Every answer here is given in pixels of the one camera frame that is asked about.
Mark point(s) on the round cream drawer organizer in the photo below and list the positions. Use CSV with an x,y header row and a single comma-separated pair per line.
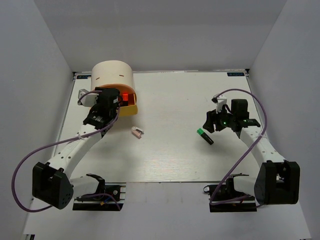
x,y
116,74

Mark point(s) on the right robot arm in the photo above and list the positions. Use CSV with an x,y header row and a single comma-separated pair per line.
x,y
277,181

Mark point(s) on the left blue corner label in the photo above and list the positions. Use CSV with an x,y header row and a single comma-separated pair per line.
x,y
83,76

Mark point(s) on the blue corner label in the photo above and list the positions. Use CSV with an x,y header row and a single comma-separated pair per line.
x,y
83,76
235,74

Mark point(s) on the black green highlighter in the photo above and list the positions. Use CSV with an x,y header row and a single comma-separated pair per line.
x,y
201,132

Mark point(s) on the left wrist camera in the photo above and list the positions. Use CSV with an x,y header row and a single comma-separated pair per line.
x,y
86,98

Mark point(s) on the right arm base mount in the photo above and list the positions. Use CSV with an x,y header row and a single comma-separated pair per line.
x,y
232,202

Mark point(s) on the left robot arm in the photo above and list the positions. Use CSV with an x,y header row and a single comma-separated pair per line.
x,y
52,182

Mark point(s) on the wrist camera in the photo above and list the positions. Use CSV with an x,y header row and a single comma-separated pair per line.
x,y
220,100
86,98

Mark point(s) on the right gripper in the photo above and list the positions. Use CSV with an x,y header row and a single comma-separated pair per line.
x,y
213,118

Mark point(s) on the black orange highlighter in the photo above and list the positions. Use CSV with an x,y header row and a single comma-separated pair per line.
x,y
125,97

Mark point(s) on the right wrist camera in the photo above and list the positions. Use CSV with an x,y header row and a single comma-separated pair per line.
x,y
220,100

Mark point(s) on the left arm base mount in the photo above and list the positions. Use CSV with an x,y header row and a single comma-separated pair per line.
x,y
110,199

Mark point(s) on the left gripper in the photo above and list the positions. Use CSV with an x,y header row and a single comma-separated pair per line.
x,y
94,108

